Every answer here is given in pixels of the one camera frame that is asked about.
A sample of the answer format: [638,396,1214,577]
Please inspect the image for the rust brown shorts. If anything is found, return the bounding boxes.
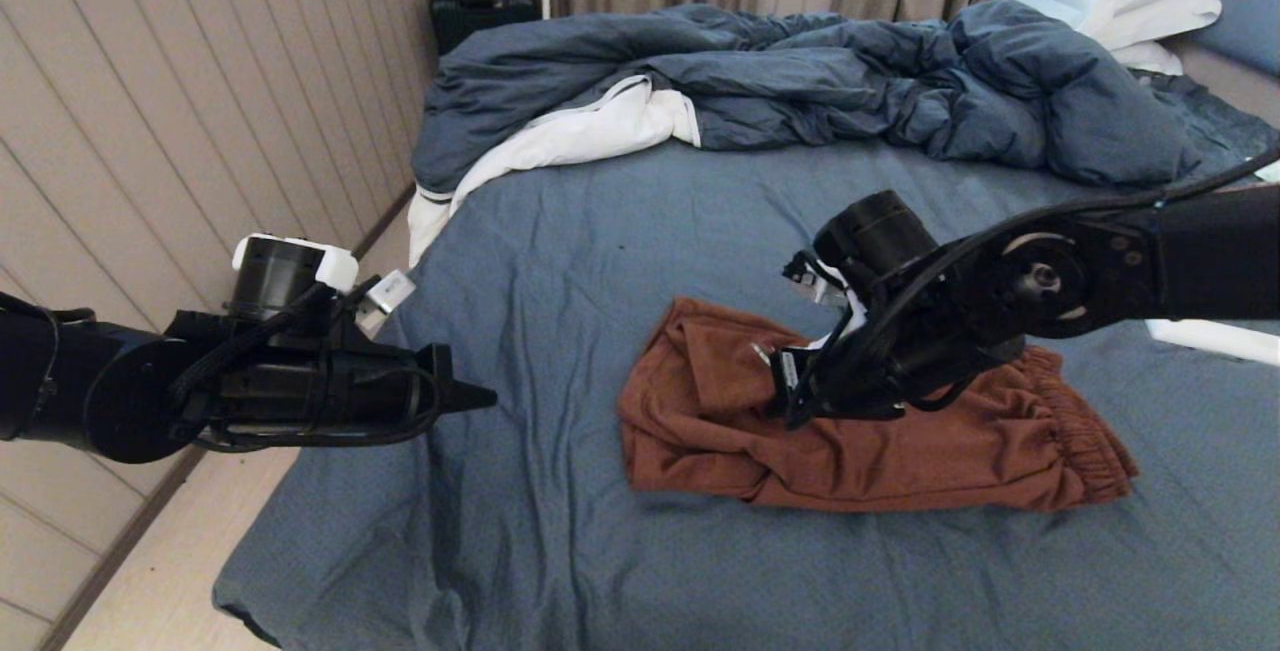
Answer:
[617,296,1141,514]

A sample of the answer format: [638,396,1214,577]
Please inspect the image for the blue bed sheet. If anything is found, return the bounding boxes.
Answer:
[210,66,1280,651]

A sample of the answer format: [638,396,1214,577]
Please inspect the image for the white blanket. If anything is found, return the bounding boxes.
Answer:
[408,74,701,267]

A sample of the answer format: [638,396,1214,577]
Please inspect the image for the rumpled dark blue duvet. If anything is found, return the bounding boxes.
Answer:
[413,0,1201,194]

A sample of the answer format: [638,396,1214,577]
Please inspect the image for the white flat rectangular object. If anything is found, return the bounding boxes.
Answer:
[1145,319,1280,367]

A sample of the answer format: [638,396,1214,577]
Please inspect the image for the black suitcase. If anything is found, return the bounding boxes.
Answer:
[430,0,542,54]

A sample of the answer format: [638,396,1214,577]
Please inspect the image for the small white pillow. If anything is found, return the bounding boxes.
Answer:
[1110,39,1186,75]

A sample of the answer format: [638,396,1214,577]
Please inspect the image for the flat white pillow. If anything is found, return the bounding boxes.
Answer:
[1090,0,1223,50]

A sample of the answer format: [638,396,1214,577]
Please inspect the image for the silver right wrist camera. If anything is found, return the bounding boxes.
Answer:
[785,251,871,347]

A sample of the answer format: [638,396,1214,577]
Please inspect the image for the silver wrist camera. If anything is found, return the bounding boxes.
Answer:
[353,269,417,314]
[785,251,871,347]

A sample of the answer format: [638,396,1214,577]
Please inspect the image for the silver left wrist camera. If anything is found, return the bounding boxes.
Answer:
[353,269,417,314]

